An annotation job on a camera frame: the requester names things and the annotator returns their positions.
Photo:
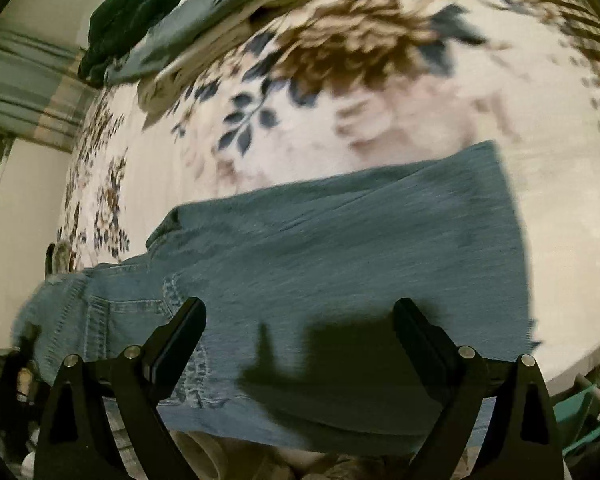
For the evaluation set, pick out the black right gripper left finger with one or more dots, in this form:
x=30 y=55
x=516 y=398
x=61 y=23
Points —
x=76 y=441

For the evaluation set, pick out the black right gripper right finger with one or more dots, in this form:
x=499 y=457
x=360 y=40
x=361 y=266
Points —
x=522 y=440

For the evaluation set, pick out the blue denim pants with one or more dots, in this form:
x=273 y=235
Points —
x=299 y=282

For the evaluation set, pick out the teal white drying rack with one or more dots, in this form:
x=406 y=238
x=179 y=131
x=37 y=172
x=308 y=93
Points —
x=578 y=417

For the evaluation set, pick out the grey striped curtain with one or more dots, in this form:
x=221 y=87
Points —
x=42 y=98

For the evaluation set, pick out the floral white bed cover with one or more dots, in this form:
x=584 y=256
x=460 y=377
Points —
x=334 y=86

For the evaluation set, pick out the dark green folded blanket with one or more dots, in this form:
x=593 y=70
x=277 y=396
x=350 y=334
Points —
x=115 y=27

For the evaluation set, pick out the folded clothes stack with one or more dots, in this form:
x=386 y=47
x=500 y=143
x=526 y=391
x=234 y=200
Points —
x=185 y=42

